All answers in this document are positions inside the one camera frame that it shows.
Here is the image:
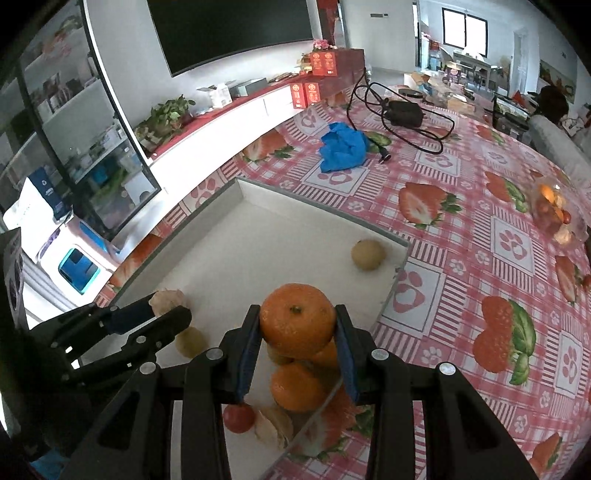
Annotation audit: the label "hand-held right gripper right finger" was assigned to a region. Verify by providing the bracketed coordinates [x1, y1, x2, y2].
[335, 304, 541, 480]

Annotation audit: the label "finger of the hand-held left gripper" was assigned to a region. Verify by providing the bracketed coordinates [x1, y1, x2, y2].
[42, 298, 158, 346]
[61, 306, 193, 385]

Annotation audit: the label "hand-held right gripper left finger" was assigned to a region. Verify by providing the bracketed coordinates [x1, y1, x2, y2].
[60, 304, 264, 480]

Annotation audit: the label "tan papery husk fruit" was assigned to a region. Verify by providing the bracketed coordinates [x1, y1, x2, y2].
[253, 408, 295, 448]
[148, 288, 189, 319]

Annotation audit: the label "brown kiwi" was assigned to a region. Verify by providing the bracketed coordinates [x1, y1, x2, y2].
[351, 239, 386, 271]
[174, 326, 207, 358]

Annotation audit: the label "orange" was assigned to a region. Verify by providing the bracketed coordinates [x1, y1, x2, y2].
[270, 362, 331, 413]
[307, 339, 342, 370]
[259, 282, 337, 360]

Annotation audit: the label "small red tomato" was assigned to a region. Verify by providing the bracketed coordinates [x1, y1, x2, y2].
[223, 402, 256, 435]

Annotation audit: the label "white shallow box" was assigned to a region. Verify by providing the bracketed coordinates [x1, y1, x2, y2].
[108, 178, 411, 480]

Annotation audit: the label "white boxy appliance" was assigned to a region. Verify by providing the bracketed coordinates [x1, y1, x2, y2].
[36, 217, 118, 298]

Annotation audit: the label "red checked printed tablecloth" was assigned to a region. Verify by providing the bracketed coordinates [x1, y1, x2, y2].
[95, 85, 591, 480]

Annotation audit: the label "white and blue bag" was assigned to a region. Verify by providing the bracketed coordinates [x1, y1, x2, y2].
[4, 167, 66, 232]

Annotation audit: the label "white television cabinet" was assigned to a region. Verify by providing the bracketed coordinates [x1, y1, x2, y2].
[148, 83, 324, 195]

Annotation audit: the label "green potted plant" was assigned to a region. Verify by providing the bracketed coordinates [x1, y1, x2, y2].
[135, 95, 197, 149]

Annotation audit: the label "glass display cabinet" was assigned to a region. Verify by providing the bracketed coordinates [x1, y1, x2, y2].
[0, 0, 163, 241]

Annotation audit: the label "blue crumpled glove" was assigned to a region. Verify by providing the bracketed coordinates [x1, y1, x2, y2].
[320, 122, 370, 174]

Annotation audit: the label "white tissue box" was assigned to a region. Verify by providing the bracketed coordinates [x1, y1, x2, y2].
[198, 83, 234, 110]

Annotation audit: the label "clear plastic fruit bowl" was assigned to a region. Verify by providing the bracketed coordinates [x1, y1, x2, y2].
[531, 181, 588, 248]

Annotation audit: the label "black power adapter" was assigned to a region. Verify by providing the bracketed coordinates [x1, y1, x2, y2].
[387, 99, 424, 129]

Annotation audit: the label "grey flat box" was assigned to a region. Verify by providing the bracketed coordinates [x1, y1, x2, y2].
[228, 78, 269, 99]

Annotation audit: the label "red gift boxes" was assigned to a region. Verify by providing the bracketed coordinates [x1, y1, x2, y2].
[290, 48, 366, 110]

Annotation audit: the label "black television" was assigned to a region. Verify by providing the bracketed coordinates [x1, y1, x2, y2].
[147, 0, 315, 78]

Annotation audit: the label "dark framed window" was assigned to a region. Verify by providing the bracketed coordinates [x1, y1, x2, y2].
[442, 8, 489, 48]

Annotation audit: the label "black power cable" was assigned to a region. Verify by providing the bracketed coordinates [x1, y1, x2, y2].
[346, 71, 458, 164]

